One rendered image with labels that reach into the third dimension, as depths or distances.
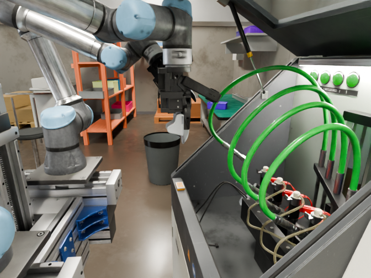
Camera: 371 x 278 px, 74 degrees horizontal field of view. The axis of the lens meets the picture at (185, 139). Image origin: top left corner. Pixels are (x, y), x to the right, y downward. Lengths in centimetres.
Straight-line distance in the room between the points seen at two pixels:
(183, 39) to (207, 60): 637
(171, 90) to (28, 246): 50
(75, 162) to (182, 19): 65
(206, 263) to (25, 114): 610
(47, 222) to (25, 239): 22
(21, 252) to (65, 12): 52
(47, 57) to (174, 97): 62
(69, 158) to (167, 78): 52
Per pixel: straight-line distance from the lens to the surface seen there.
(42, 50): 113
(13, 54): 801
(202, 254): 72
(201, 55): 699
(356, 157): 64
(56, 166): 101
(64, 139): 99
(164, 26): 60
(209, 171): 112
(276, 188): 77
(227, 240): 96
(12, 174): 90
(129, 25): 56
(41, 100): 586
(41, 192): 109
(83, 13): 63
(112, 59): 87
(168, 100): 64
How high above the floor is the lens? 144
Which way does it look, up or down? 18 degrees down
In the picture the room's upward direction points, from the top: straight up
